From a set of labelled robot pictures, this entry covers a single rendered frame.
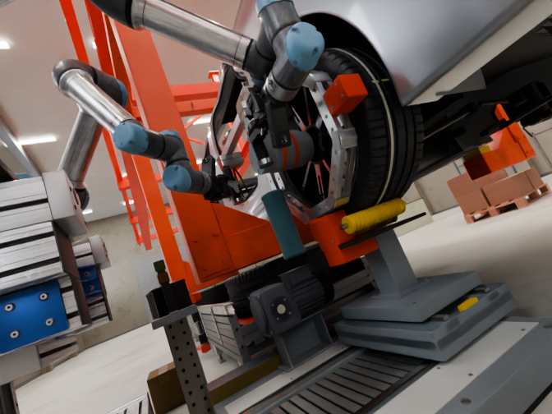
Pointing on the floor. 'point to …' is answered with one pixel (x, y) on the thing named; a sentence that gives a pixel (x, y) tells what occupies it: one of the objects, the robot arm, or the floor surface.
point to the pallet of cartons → (496, 192)
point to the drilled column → (188, 366)
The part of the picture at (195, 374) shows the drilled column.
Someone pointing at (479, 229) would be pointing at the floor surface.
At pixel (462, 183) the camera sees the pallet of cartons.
